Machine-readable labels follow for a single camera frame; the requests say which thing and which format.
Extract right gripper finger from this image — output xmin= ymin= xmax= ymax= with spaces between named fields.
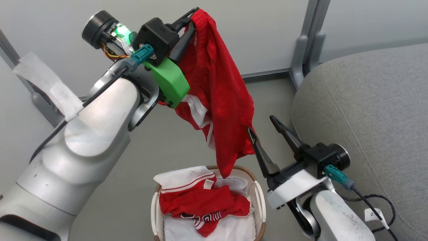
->
xmin=269 ymin=115 xmax=305 ymax=156
xmin=247 ymin=127 xmax=280 ymax=178

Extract grey partition post with feet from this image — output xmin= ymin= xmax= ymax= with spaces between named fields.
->
xmin=289 ymin=0 xmax=331 ymax=90

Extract white wicker-rim laundry basket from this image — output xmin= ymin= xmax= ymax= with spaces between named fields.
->
xmin=150 ymin=165 xmax=267 ymax=241

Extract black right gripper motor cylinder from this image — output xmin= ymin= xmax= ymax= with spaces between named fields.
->
xmin=329 ymin=143 xmax=351 ymax=171

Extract white cable label tag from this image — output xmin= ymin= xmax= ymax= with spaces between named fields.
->
xmin=364 ymin=208 xmax=390 ymax=230

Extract white tape strip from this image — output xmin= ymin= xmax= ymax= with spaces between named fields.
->
xmin=13 ymin=52 xmax=84 ymax=123

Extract white basket liner cloth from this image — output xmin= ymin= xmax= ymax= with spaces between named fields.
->
xmin=163 ymin=177 xmax=257 ymax=241

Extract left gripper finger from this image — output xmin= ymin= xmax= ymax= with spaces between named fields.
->
xmin=171 ymin=7 xmax=200 ymax=31
xmin=169 ymin=23 xmax=196 ymax=64

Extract grey partition post with leg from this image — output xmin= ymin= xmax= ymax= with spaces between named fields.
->
xmin=0 ymin=29 xmax=66 ymax=128

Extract grey partition base rail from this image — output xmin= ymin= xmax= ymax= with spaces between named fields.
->
xmin=241 ymin=68 xmax=292 ymax=83

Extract red jersey with white lettering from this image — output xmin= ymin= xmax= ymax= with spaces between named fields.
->
xmin=159 ymin=179 xmax=251 ymax=238

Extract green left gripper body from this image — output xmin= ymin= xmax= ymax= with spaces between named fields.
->
xmin=144 ymin=57 xmax=191 ymax=109

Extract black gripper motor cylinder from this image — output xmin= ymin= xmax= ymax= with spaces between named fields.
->
xmin=329 ymin=143 xmax=351 ymax=171
xmin=81 ymin=10 xmax=119 ymax=50

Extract red shorts with white stripes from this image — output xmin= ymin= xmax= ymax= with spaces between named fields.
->
xmin=159 ymin=8 xmax=258 ymax=179

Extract thin black looped cable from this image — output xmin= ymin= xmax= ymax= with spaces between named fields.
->
xmin=341 ymin=194 xmax=397 ymax=234

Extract white garment with red trim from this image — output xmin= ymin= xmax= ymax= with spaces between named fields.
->
xmin=153 ymin=166 xmax=216 ymax=194

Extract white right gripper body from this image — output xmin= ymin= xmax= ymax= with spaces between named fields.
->
xmin=266 ymin=161 xmax=327 ymax=209

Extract grey fabric sofa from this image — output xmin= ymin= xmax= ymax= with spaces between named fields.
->
xmin=290 ymin=43 xmax=428 ymax=241

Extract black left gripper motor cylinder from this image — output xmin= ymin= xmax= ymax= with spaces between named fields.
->
xmin=81 ymin=10 xmax=119 ymax=50

